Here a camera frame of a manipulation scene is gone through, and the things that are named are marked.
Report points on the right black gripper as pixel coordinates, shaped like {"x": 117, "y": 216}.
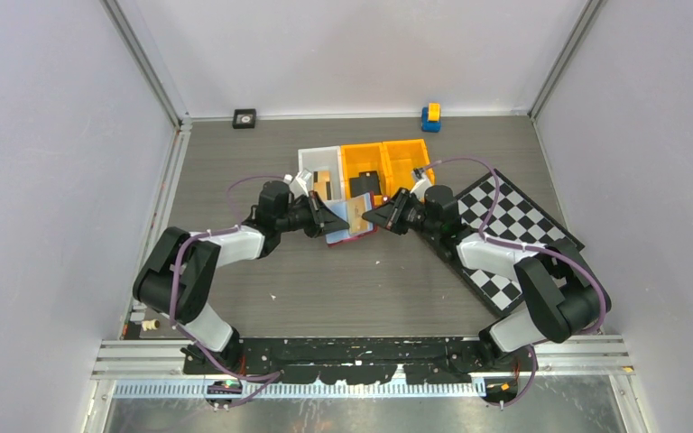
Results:
{"x": 390, "y": 214}

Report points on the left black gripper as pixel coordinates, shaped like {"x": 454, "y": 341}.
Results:
{"x": 322, "y": 219}

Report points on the red card holder wallet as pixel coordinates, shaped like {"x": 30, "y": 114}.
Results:
{"x": 338, "y": 207}

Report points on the dark grey credit card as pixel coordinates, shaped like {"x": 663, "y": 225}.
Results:
{"x": 365, "y": 182}

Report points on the orange gold credit card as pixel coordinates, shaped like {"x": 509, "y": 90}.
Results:
{"x": 321, "y": 176}

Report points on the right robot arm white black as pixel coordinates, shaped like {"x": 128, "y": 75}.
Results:
{"x": 562, "y": 296}

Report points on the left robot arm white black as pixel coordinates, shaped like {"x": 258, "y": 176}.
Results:
{"x": 177, "y": 276}

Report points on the orange bin with cards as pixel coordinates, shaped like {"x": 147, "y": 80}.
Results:
{"x": 364, "y": 157}

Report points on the empty orange bin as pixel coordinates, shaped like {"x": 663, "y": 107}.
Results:
{"x": 402, "y": 158}

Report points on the white plastic bin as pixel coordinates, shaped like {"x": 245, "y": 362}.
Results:
{"x": 325, "y": 158}

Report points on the blue yellow toy block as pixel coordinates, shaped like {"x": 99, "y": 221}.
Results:
{"x": 431, "y": 118}

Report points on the black white checkerboard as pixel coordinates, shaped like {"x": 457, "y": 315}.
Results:
{"x": 516, "y": 217}

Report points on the small black square box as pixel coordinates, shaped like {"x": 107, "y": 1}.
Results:
{"x": 244, "y": 118}

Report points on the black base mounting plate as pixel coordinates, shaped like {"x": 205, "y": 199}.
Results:
{"x": 359, "y": 360}

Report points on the small beige spool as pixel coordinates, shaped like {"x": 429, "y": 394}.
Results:
{"x": 149, "y": 325}

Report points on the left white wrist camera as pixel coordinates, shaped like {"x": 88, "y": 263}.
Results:
{"x": 300, "y": 184}

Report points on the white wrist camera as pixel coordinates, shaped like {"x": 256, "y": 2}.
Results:
{"x": 300, "y": 184}
{"x": 423, "y": 182}

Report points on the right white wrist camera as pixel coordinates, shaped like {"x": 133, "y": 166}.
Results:
{"x": 423, "y": 182}

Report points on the aluminium rail frame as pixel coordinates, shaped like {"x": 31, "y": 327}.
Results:
{"x": 153, "y": 369}

